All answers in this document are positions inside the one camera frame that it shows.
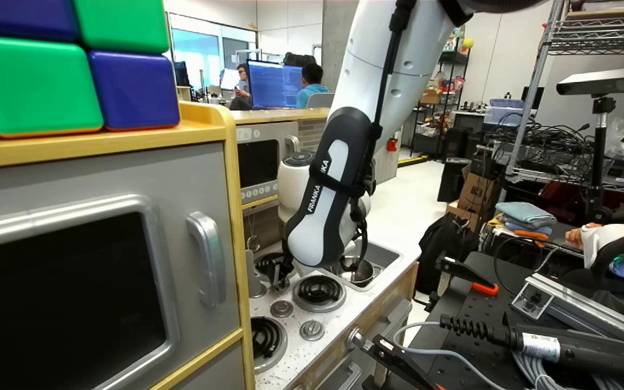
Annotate stove burner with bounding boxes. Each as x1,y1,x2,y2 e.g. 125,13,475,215
251,316,289,374
255,251,294,294
292,274,347,314

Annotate silver pot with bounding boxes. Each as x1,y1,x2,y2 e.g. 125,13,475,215
339,255,384,288

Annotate silver toy utensil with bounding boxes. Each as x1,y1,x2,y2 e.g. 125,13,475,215
244,234,268,300

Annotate toy kitchen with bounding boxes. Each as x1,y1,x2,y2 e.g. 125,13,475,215
235,107,421,390

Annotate sink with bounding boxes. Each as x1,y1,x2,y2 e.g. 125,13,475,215
323,240,402,293

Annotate small toy microwave door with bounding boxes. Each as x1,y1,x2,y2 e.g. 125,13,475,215
236,138,281,190

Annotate black clamp orange tips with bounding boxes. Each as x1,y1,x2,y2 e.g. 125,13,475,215
435,255,500,297
363,334,445,390

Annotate black backpack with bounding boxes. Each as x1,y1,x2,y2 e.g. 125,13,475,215
415,212,481,296

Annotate office chair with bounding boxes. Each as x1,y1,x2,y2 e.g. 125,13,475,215
305,92,336,109

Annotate yellow grey toy cabinet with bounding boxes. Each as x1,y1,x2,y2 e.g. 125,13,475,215
0,100,256,390

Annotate person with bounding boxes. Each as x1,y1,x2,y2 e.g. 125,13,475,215
229,63,252,111
295,63,330,109

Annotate row of monitors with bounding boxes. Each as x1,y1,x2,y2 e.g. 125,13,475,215
246,59,305,109

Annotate black computer tower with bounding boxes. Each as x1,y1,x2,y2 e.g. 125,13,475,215
437,157,473,204

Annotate cardboard box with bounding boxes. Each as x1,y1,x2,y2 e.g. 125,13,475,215
446,172,503,234

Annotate large toy microwave door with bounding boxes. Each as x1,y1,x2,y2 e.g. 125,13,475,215
0,195,181,390

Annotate window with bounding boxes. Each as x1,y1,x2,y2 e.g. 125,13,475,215
171,27,259,90

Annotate blue plastic block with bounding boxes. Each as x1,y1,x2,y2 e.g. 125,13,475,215
87,50,181,132
0,0,80,43

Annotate stack of folded cloths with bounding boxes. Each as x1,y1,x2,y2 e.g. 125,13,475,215
495,201,558,242

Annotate clear plastic storage bin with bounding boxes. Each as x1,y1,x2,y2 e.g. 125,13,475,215
484,98,527,127

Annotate black storage shelf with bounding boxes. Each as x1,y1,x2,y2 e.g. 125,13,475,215
410,31,473,158

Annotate green plastic block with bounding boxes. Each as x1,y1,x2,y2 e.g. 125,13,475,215
0,34,105,139
73,0,171,55

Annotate person's hand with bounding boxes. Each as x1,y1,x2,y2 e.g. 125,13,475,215
565,223,603,249

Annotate large silver door handle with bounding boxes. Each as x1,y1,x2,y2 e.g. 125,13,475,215
186,211,228,309

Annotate grey oven door handle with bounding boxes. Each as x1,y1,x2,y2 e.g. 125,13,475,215
328,361,363,390

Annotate grey cable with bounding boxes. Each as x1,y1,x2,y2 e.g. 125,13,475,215
393,321,540,390

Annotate aluminium bracket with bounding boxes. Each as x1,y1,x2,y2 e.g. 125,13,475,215
511,273,624,348

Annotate heap of black cables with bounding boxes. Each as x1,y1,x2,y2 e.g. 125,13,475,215
480,120,597,180

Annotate thick black cable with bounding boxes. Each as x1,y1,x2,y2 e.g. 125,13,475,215
440,314,624,383

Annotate camera on mount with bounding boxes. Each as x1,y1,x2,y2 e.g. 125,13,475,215
555,66,624,224

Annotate metal wire shelf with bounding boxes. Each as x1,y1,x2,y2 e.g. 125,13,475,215
504,0,624,197

